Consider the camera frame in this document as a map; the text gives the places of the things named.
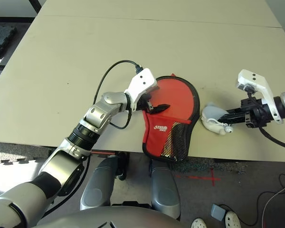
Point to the grey robot leg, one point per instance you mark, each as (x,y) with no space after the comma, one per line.
(97,190)
(165,190)

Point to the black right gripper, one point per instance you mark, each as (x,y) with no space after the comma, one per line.
(254,114)

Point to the grey right robot leg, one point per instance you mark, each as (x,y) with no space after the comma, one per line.
(165,190)

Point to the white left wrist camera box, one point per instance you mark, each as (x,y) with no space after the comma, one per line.
(142,80)

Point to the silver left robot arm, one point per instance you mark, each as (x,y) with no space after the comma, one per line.
(102,114)

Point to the speckled grey foam mat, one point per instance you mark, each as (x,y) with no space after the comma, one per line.
(14,154)

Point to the dark framed side table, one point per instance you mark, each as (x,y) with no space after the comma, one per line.
(14,19)

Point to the red black paddle case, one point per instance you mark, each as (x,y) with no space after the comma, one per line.
(156,140)

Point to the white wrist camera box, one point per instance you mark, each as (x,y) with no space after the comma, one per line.
(142,80)
(251,79)

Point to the black foam floor mat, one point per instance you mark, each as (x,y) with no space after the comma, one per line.
(2,38)

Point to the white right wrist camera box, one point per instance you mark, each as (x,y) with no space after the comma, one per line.
(251,79)

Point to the grey foot pedal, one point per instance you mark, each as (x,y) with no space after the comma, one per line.
(218,211)

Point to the grey white plush toy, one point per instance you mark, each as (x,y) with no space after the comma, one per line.
(211,111)

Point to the grey robot torso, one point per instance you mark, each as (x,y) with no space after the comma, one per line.
(109,218)

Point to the grey left robot leg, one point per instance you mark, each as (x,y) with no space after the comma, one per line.
(97,190)

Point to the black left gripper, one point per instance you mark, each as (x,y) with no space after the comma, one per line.
(146,104)

